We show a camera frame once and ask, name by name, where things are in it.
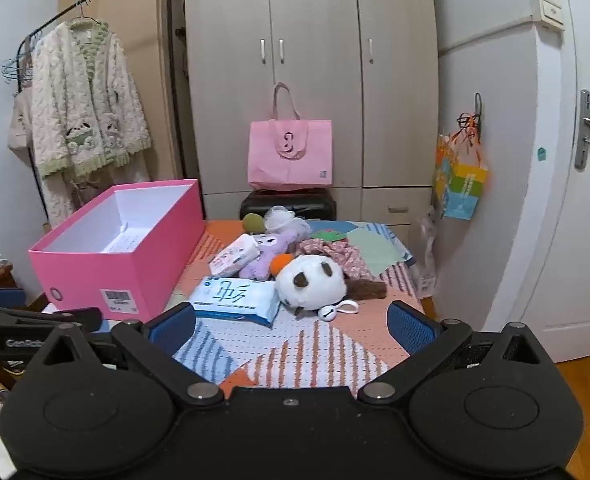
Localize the blue tissue pack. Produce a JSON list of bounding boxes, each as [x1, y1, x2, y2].
[[189, 276, 282, 329]]

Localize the pink tote bag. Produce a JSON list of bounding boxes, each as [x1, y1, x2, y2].
[[248, 82, 334, 192]]

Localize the pink floral cloth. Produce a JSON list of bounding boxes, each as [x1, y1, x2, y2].
[[295, 239, 373, 281]]

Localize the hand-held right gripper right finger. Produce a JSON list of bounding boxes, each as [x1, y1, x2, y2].
[[357, 301, 556, 406]]

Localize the white panda plush toy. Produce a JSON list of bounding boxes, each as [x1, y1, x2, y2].
[[270, 253, 348, 318]]

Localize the white keychain charm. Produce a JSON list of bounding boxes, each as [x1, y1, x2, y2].
[[317, 300, 360, 322]]

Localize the cream fleece pants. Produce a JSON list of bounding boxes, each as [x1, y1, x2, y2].
[[40, 152, 151, 228]]

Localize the black wall hook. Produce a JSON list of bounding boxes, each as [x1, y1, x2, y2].
[[458, 92, 484, 143]]

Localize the purple plush toy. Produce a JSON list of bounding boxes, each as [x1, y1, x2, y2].
[[238, 227, 306, 281]]

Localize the cream fleece cardigan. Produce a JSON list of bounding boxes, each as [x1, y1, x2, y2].
[[29, 20, 152, 178]]

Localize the white mesh bath pouf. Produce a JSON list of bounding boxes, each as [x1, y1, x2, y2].
[[265, 205, 312, 235]]

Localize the pink cardboard box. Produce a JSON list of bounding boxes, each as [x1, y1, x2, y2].
[[28, 179, 207, 323]]

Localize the brown furry scrunchie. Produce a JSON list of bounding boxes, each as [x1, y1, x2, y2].
[[342, 277, 388, 302]]

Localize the beige hanging garment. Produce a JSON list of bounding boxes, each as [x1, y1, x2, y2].
[[7, 87, 36, 151]]

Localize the clear plastic bag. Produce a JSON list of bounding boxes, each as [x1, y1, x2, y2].
[[417, 205, 441, 301]]

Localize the black suitcase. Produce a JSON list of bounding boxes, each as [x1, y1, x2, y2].
[[240, 187, 337, 222]]

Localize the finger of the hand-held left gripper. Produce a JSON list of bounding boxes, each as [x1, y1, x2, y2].
[[0, 287, 26, 309], [0, 302, 103, 334]]

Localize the colourful paper bag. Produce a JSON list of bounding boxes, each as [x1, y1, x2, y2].
[[432, 110, 489, 221]]

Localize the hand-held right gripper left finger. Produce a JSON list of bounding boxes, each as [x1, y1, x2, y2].
[[30, 304, 224, 408]]

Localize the white tissue pack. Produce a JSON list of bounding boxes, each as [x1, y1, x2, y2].
[[210, 233, 261, 277]]

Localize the white light switch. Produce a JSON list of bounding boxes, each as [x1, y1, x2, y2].
[[538, 0, 566, 25]]

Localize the blue wire hangers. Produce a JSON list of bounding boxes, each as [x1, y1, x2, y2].
[[1, 35, 38, 83]]

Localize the white door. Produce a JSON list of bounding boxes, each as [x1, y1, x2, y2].
[[485, 0, 590, 363]]

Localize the light wood wardrobe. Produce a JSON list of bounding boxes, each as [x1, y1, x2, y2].
[[184, 0, 440, 231]]

